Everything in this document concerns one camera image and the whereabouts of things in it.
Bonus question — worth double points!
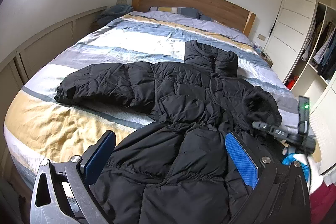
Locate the black puffer jacket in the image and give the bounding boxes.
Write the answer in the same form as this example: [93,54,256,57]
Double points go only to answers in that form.
[55,40,282,223]

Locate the hanging clothes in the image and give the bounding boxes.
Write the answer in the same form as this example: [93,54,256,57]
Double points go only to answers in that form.
[301,19,335,83]

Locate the red object in wardrobe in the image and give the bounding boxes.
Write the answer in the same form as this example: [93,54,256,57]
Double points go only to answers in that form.
[285,76,298,90]

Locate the striped duvet cover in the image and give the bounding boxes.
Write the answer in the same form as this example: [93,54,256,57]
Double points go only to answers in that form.
[3,10,322,188]

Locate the white open wardrobe shelf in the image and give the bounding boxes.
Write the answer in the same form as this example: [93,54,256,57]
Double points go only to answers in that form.
[291,0,335,176]

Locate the wooden nightstand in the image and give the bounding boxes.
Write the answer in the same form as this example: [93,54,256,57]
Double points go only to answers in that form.
[256,47,273,68]

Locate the white wardrobe sliding door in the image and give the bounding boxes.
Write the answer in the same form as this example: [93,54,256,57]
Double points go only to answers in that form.
[264,0,317,82]

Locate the dark blue blanket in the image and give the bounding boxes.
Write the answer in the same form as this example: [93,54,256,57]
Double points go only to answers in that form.
[96,4,134,28]

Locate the striped pillow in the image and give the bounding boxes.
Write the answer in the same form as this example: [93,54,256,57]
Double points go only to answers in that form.
[149,6,215,22]

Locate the wooden headboard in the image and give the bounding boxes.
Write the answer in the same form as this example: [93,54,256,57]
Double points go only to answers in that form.
[131,0,256,36]

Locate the wall switch plate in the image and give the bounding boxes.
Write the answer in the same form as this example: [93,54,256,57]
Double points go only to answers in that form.
[257,34,265,41]

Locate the low beige wall cabinet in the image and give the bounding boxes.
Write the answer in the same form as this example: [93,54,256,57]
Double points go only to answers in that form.
[0,5,108,162]

